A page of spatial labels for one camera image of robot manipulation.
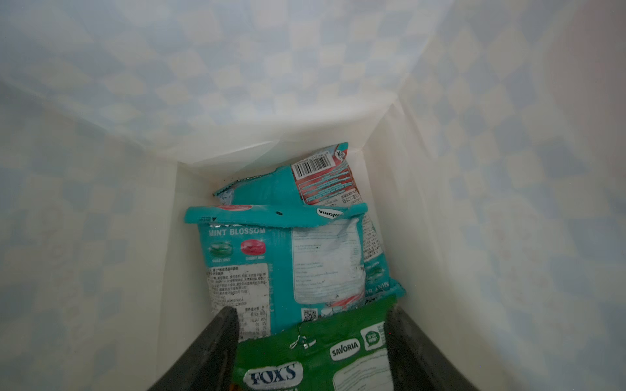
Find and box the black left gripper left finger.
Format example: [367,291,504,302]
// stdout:
[149,306,240,391]

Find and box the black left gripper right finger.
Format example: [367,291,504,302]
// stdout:
[384,304,478,391]

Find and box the green Fox's candy packet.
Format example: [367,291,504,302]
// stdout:
[230,297,397,391]

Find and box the blue checkered paper bag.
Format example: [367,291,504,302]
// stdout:
[1,1,625,390]

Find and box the teal mint blossom packet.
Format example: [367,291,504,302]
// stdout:
[184,143,405,340]

